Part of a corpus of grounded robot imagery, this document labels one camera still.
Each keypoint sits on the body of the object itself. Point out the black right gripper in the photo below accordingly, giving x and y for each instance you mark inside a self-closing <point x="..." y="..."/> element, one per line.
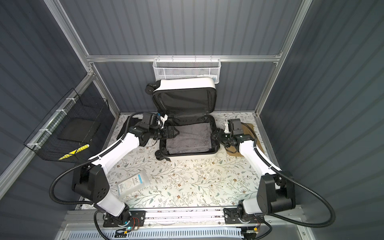
<point x="219" y="133"/>

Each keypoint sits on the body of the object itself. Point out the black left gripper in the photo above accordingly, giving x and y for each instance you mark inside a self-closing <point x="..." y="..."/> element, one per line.
<point x="171" y="135"/>

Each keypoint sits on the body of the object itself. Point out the grey towel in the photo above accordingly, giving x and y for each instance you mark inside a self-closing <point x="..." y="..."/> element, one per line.
<point x="195" y="138"/>

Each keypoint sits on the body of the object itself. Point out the white hard-shell suitcase black lining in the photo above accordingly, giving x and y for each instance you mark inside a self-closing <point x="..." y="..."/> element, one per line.
<point x="186" y="102"/>

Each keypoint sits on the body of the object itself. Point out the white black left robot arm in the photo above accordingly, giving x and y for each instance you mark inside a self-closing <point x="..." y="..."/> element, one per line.
<point x="90" y="179"/>

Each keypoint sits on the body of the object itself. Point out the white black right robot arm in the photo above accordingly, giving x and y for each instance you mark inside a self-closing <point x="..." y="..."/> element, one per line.
<point x="275" y="193"/>

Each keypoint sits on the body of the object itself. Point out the black folded t-shirt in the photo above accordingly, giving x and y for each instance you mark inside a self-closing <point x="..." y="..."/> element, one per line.
<point x="127" y="124"/>

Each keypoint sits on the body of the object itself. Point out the white flat packet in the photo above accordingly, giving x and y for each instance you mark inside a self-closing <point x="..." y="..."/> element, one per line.
<point x="132" y="184"/>

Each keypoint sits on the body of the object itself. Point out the floral table mat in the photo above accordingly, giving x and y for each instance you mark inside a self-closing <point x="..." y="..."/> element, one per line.
<point x="221" y="180"/>

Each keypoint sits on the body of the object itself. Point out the yellow black striped item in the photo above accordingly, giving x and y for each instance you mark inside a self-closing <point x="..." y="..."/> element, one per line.
<point x="74" y="152"/>

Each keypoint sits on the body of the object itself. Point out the black pad in basket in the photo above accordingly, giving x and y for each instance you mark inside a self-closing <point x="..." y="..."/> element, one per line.
<point x="79" y="130"/>

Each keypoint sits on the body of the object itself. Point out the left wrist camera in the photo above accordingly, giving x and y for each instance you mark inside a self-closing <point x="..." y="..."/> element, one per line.
<point x="163" y="117"/>

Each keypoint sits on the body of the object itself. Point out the white wire mesh basket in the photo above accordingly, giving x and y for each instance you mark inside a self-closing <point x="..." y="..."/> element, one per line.
<point x="173" y="70"/>

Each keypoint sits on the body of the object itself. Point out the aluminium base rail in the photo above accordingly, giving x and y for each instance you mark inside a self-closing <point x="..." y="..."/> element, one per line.
<point x="205" y="223"/>

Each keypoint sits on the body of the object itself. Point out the black wire mesh basket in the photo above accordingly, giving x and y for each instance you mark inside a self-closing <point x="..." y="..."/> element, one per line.
<point x="89" y="105"/>

